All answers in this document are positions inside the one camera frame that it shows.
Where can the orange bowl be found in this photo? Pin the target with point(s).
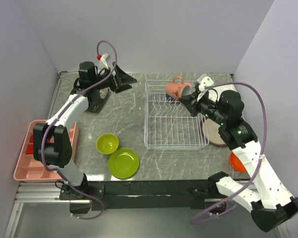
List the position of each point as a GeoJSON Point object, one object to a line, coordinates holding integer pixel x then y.
{"type": "Point", "coordinates": [236, 163]}

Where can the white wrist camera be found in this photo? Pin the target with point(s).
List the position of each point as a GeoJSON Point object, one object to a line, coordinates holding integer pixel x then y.
{"type": "Point", "coordinates": [201, 85]}
{"type": "Point", "coordinates": [103, 61]}

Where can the green plate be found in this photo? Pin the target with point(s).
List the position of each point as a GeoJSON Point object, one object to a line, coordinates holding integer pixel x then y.
{"type": "Point", "coordinates": [123, 163]}

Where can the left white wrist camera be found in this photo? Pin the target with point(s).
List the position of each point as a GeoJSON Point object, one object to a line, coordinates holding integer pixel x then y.
{"type": "Point", "coordinates": [103, 61]}

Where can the white cloth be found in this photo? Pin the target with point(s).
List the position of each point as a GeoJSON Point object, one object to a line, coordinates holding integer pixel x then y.
{"type": "Point", "coordinates": [220, 89]}

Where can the green bowl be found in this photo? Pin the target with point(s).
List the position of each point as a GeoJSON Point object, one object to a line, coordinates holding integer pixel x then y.
{"type": "Point", "coordinates": [107, 143]}

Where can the white wire dish rack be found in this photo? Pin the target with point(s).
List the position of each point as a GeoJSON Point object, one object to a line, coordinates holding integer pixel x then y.
{"type": "Point", "coordinates": [169, 126]}

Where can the black base bar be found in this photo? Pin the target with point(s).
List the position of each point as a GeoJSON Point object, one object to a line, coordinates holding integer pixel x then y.
{"type": "Point", "coordinates": [134, 194]}

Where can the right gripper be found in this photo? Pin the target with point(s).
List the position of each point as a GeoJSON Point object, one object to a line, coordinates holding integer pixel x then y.
{"type": "Point", "coordinates": [190, 100]}

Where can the pink compartment tray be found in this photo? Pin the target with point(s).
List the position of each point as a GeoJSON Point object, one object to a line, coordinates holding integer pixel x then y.
{"type": "Point", "coordinates": [30, 170]}

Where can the dark blue ceramic mug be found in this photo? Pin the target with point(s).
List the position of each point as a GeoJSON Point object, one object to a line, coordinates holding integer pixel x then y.
{"type": "Point", "coordinates": [169, 98]}

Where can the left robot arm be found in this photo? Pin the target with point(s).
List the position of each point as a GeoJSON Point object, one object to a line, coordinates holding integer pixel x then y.
{"type": "Point", "coordinates": [51, 141]}

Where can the brown rimmed round plate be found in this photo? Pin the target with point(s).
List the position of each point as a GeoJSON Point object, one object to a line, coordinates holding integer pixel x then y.
{"type": "Point", "coordinates": [210, 132]}

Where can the black floral square plate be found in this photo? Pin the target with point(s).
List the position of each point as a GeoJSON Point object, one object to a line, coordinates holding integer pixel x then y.
{"type": "Point", "coordinates": [97, 99]}

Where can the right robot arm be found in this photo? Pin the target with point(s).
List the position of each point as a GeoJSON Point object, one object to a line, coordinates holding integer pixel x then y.
{"type": "Point", "coordinates": [272, 204]}

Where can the pink ceramic mug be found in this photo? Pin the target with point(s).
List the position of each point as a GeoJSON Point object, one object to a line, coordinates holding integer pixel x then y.
{"type": "Point", "coordinates": [178, 87]}

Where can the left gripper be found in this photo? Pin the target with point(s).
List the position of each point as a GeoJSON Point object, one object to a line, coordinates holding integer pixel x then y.
{"type": "Point", "coordinates": [123, 78]}

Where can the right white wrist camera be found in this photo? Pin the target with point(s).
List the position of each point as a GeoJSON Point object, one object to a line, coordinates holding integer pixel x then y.
{"type": "Point", "coordinates": [201, 85]}

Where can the aluminium frame rail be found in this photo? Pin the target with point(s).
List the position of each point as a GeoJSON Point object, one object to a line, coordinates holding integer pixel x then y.
{"type": "Point", "coordinates": [38, 211]}

